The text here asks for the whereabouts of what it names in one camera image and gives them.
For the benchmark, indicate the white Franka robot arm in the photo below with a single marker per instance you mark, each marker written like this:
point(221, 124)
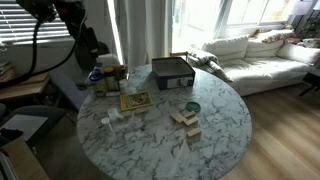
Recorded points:
point(75, 15)

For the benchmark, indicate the dark blue cardboard box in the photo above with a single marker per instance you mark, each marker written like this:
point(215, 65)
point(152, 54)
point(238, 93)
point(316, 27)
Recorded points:
point(173, 71)

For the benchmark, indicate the blue plastic bottle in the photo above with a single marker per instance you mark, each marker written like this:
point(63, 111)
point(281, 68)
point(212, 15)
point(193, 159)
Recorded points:
point(98, 67)

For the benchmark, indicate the brown cardboard box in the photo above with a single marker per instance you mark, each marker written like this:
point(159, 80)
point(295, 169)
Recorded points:
point(23, 161)

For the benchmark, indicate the green yellow book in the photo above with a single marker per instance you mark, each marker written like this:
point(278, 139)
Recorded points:
point(136, 100)

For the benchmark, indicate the light wooden block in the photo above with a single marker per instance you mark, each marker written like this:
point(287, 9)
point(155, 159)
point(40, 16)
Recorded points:
point(127, 113)
point(142, 110)
point(178, 117)
point(191, 121)
point(193, 132)
point(188, 113)

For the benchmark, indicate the green round lid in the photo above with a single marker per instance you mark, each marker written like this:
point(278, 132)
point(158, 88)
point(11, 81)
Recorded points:
point(193, 106)

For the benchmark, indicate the wooden stool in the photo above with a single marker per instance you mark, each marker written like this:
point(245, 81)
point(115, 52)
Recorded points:
point(178, 54)

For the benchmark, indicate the dark brown jar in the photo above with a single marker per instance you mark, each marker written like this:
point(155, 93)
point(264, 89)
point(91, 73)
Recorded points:
point(121, 71)

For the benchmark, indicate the yellow lid jar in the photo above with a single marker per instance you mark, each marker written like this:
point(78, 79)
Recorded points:
point(110, 79)

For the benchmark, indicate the white crumpled blanket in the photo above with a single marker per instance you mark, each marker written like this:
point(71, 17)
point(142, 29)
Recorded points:
point(205, 58)

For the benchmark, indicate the white tissue pack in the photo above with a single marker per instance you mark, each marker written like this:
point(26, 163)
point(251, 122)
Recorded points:
point(108, 60)

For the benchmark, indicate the blue lid jar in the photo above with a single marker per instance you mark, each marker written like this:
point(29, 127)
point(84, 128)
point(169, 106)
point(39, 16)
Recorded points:
point(98, 85)

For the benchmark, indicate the grey curtain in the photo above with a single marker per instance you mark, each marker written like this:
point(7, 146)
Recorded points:
point(143, 30)

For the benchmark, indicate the black office chair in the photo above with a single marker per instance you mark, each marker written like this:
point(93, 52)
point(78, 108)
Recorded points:
point(101, 50)

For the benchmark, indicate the large white back cushion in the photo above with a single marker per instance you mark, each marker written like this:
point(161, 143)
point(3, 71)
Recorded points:
point(228, 48)

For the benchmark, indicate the blue grey bench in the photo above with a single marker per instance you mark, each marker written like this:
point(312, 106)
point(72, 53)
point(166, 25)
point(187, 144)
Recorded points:
point(68, 88)

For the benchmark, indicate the white sofa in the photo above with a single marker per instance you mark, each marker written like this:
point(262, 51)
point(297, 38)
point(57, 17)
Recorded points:
point(266, 73)

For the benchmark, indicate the grey armchair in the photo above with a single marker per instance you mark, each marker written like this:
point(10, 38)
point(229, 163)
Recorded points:
point(50, 113)

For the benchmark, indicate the patterned pillow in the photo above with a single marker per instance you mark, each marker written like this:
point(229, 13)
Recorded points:
point(275, 35)

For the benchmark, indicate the wooden desk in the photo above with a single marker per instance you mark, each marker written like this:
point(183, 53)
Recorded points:
point(25, 86)

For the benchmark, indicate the white paper sheet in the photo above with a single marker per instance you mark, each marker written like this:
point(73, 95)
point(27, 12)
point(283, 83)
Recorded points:
point(25, 125)

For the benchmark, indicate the dark side table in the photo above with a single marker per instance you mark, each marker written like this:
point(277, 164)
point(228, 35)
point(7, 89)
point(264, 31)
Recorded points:
point(311, 80)

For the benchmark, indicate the stack of books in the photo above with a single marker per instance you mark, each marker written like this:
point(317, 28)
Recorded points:
point(6, 71)

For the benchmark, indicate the white window blinds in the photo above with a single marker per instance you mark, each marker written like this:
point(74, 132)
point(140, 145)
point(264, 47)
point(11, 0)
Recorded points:
point(16, 23)

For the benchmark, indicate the white lamp shade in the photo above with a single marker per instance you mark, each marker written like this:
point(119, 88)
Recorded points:
point(300, 7)

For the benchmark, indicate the dark plant shelf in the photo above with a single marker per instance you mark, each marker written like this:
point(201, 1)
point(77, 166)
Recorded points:
point(310, 26)

